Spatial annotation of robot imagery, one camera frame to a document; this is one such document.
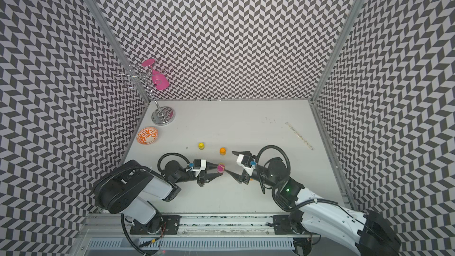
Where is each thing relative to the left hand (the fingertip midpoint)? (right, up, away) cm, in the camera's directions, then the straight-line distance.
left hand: (222, 170), depth 75 cm
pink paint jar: (0, +2, -4) cm, 5 cm away
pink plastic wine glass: (-40, +45, +29) cm, 67 cm away
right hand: (+4, +5, -6) cm, 9 cm away
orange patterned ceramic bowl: (-44, +13, +24) cm, 52 cm away
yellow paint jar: (-13, +7, +21) cm, 26 cm away
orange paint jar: (-1, +5, +19) cm, 19 cm away
